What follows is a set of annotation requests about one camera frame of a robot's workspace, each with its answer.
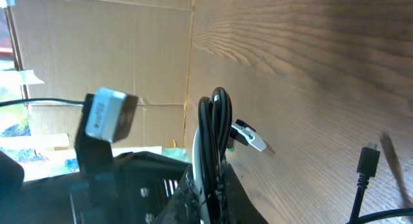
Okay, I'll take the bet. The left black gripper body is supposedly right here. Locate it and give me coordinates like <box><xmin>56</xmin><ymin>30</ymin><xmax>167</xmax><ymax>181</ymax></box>
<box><xmin>19</xmin><ymin>152</ymin><xmax>189</xmax><ymax>223</ymax></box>

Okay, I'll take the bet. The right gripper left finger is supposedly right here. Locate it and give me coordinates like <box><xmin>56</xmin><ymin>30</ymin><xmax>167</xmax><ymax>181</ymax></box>
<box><xmin>154</xmin><ymin>165</ymin><xmax>207</xmax><ymax>224</ymax></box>

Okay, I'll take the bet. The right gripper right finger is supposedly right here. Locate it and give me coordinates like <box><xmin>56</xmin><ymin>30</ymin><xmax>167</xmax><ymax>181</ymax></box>
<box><xmin>221</xmin><ymin>162</ymin><xmax>268</xmax><ymax>224</ymax></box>

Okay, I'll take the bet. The white usb cable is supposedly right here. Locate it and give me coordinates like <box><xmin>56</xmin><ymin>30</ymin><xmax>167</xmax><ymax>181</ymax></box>
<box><xmin>191</xmin><ymin>120</ymin><xmax>276</xmax><ymax>224</ymax></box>

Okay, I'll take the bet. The black usb cable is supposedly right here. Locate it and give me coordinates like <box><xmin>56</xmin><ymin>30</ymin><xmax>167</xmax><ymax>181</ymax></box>
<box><xmin>197</xmin><ymin>86</ymin><xmax>413</xmax><ymax>224</ymax></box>

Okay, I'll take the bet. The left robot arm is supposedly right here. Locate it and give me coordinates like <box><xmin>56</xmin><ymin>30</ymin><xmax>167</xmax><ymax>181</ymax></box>
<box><xmin>1</xmin><ymin>151</ymin><xmax>189</xmax><ymax>223</ymax></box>

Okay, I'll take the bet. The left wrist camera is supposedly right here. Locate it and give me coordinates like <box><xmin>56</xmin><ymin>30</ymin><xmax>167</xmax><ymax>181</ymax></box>
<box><xmin>85</xmin><ymin>87</ymin><xmax>139</xmax><ymax>143</ymax></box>

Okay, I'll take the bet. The left camera cable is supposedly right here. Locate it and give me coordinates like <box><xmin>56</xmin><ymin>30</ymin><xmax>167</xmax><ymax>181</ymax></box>
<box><xmin>0</xmin><ymin>97</ymin><xmax>86</xmax><ymax>108</ymax></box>

